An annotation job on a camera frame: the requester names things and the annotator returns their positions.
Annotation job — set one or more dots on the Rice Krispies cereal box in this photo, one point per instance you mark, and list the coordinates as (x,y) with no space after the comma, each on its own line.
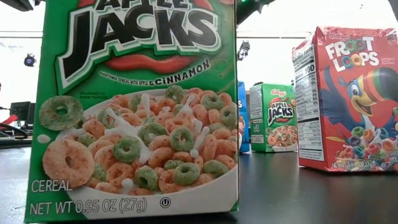
(243,118)

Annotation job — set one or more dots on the Apple Jacks cereal box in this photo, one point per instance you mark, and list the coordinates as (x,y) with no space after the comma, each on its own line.
(140,124)
(273,118)

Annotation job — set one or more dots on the Froot Loops cereal box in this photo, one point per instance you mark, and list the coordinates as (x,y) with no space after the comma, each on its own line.
(354,102)

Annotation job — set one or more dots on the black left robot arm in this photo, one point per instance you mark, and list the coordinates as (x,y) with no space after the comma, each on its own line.
(15,3)

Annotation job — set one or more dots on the black partition panel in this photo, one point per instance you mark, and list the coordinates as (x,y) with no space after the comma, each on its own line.
(20,110)

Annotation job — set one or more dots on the red object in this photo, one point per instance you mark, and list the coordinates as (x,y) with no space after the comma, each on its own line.
(9,119)

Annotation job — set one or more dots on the hanging black camera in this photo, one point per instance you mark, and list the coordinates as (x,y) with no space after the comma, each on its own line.
(244,49)

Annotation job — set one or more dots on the round black camera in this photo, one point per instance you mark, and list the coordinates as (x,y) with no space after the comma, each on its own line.
(30,60)

